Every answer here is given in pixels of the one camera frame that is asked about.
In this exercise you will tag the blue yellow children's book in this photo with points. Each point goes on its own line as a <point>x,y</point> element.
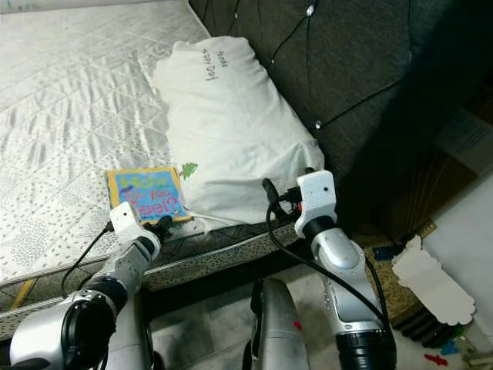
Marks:
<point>150,191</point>

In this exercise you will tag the white pillow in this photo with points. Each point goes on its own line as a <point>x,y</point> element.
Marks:
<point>231,131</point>

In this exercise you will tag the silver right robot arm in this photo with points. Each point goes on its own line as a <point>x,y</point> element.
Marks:
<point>343,262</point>

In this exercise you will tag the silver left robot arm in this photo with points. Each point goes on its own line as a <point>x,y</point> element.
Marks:
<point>62,339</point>

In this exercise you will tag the brown woven floor mat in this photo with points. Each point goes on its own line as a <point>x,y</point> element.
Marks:
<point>424,193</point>

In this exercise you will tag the black tufted headboard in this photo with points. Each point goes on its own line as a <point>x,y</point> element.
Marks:
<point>370,62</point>

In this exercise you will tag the white quilted mattress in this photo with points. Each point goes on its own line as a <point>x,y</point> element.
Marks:
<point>69,92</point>

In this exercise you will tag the white scalloped cardboard cutout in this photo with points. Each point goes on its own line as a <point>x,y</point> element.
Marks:
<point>431,281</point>

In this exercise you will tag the red plastic toy piece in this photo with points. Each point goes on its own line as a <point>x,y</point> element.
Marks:
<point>437,360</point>

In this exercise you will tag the blue plastic toy piece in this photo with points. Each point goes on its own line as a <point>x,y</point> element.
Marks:
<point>452,346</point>

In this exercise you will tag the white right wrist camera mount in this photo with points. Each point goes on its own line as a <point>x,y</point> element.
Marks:
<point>316,193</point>

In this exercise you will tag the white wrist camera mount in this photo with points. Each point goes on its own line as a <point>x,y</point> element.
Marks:
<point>316,193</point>
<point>129,220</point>

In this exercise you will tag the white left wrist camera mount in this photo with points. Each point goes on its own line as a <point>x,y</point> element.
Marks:
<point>129,220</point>

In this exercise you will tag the dark bed frame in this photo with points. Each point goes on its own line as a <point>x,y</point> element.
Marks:
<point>200,270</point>

